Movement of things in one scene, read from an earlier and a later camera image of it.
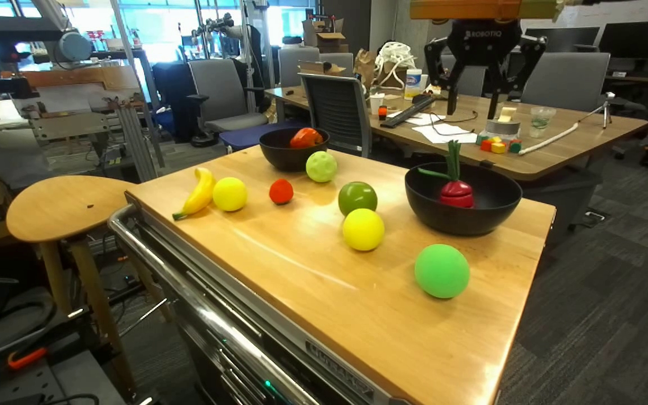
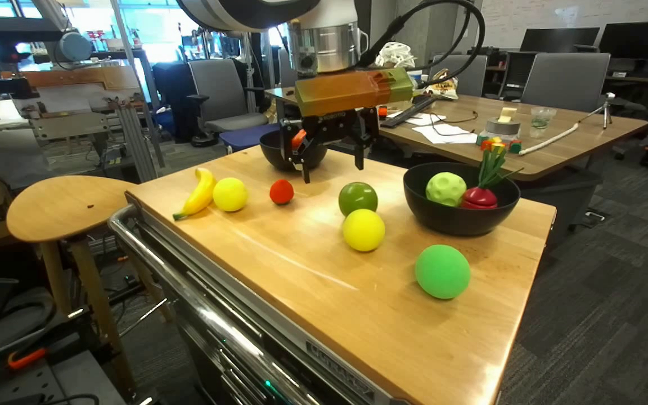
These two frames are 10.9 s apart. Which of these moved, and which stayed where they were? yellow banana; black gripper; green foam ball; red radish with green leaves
Moved: black gripper; red radish with green leaves
Stayed: yellow banana; green foam ball
